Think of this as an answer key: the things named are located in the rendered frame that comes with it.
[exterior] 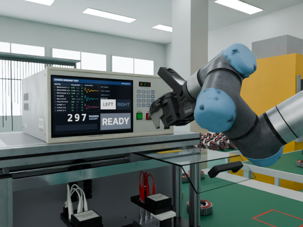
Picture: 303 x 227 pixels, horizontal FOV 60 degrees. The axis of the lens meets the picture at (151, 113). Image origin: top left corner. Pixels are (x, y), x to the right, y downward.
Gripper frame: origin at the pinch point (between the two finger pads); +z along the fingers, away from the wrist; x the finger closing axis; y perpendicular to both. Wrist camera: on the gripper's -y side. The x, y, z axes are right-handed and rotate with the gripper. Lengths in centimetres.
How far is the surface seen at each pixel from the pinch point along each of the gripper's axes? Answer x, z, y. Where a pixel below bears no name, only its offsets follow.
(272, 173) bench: 137, 55, 26
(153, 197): 2.2, 13.2, 23.3
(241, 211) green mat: 52, 22, 38
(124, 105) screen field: -5.6, 5.2, -5.6
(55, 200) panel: -23.5, 28.9, 16.5
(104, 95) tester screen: -12.4, 4.0, -8.3
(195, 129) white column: 291, 260, -78
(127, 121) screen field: -4.5, 7.3, -1.0
